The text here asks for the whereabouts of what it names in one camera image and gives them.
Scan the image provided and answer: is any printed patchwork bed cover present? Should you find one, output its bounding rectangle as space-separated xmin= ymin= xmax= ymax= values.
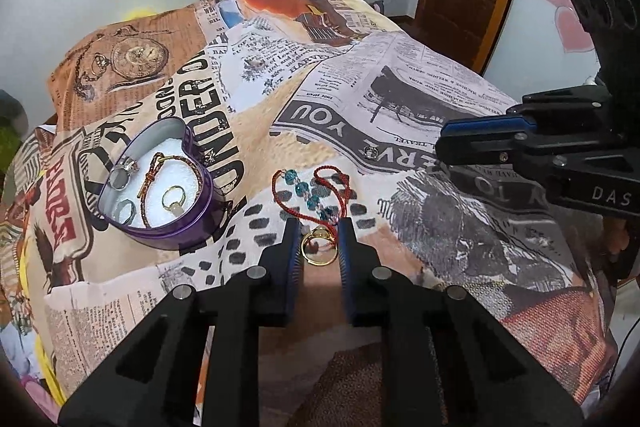
xmin=1 ymin=0 xmax=616 ymax=421

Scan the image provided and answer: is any yellow pillow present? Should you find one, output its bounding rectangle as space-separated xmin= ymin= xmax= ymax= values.
xmin=124 ymin=9 xmax=156 ymax=20

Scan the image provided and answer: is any silver ring with stone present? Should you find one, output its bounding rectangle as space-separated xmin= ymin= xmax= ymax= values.
xmin=107 ymin=158 xmax=140 ymax=192

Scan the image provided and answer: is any purple heart-shaped jewelry tin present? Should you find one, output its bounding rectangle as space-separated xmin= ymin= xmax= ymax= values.
xmin=98 ymin=117 xmax=226 ymax=251

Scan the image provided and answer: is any red cord blue bead bracelet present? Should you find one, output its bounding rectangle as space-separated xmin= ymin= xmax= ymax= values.
xmin=271 ymin=163 xmax=354 ymax=228

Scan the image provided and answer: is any plain silver ring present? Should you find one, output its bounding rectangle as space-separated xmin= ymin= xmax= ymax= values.
xmin=112 ymin=198 xmax=138 ymax=227

